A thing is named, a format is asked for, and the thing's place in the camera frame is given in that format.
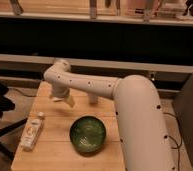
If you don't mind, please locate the black cable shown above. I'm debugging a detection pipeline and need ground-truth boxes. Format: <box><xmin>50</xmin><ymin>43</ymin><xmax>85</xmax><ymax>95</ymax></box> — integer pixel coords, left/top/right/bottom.
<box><xmin>163</xmin><ymin>111</ymin><xmax>184</xmax><ymax>171</ymax></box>

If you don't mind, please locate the long wall shelf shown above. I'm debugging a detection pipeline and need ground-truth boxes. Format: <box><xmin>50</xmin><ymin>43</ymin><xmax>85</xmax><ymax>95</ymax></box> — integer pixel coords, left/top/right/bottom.
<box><xmin>0</xmin><ymin>54</ymin><xmax>193</xmax><ymax>74</ymax></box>

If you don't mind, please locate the white milk carton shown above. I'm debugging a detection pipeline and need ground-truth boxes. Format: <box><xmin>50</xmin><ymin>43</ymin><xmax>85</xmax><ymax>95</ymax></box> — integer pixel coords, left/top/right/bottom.
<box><xmin>20</xmin><ymin>112</ymin><xmax>45</xmax><ymax>151</ymax></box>

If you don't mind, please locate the green bowl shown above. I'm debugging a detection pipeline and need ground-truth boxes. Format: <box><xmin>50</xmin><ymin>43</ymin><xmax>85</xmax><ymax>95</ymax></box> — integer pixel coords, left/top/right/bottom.
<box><xmin>69</xmin><ymin>116</ymin><xmax>106</xmax><ymax>153</ymax></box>

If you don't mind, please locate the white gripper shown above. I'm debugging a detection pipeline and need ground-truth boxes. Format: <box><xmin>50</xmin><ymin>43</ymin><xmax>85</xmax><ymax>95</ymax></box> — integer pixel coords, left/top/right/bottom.
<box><xmin>49</xmin><ymin>84</ymin><xmax>75</xmax><ymax>107</ymax></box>

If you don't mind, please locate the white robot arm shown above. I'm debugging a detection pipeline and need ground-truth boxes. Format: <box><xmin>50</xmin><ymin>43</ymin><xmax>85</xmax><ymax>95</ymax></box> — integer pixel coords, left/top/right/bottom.
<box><xmin>44</xmin><ymin>60</ymin><xmax>178</xmax><ymax>171</ymax></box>

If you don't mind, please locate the wooden table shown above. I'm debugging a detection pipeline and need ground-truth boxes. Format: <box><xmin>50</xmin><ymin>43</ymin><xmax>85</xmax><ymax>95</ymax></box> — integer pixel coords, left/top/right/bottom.
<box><xmin>11</xmin><ymin>82</ymin><xmax>125</xmax><ymax>171</ymax></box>

